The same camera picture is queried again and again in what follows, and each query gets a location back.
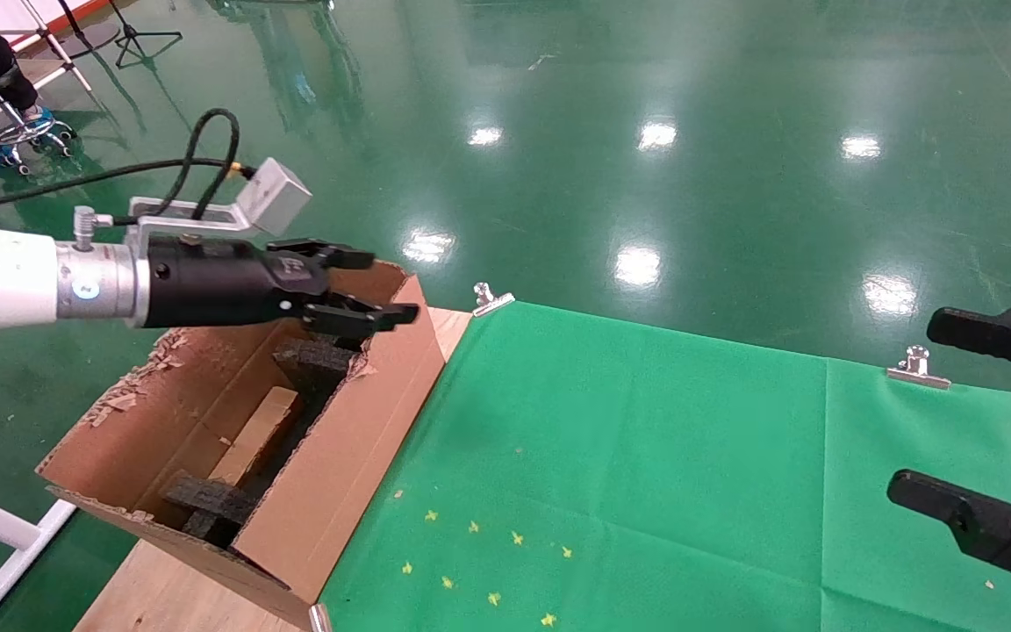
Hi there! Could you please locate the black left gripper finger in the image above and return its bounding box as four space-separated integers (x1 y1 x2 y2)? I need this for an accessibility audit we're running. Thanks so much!
302 294 420 339
267 237 376 271

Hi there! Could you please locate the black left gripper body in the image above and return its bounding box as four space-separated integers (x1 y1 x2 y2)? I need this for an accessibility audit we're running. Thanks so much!
146 233 333 331

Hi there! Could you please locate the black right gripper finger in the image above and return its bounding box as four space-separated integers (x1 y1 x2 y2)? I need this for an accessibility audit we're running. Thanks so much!
887 470 1011 620
925 305 1011 387

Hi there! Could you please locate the brown cardboard box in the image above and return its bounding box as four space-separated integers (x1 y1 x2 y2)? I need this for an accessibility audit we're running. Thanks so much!
206 385 301 489

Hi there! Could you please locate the large open cardboard carton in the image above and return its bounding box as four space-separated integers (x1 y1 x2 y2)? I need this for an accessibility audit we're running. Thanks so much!
36 259 448 629

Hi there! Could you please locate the black foam insert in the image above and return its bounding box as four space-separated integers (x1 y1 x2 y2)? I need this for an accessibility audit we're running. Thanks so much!
271 336 366 396
161 470 262 550

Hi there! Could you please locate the black stool with chrome base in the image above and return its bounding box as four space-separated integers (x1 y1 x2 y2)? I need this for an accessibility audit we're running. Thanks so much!
0 66 78 176

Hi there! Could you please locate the black tripod stand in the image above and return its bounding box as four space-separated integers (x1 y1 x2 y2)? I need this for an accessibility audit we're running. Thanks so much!
106 0 183 69

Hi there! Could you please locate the large green table cloth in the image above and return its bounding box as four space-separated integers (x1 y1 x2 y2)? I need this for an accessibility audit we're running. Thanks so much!
319 301 1011 632

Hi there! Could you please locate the white board with orange edge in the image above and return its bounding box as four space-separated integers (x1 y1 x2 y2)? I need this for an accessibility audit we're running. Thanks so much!
0 0 111 36

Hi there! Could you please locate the silver camera mounting bracket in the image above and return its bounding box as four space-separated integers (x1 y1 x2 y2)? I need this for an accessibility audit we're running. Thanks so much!
124 197 252 257

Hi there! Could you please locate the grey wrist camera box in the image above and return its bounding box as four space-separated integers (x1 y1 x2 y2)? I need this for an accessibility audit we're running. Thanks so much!
236 157 314 237

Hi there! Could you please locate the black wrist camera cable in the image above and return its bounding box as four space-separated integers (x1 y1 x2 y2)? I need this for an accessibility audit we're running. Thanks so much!
0 108 256 219

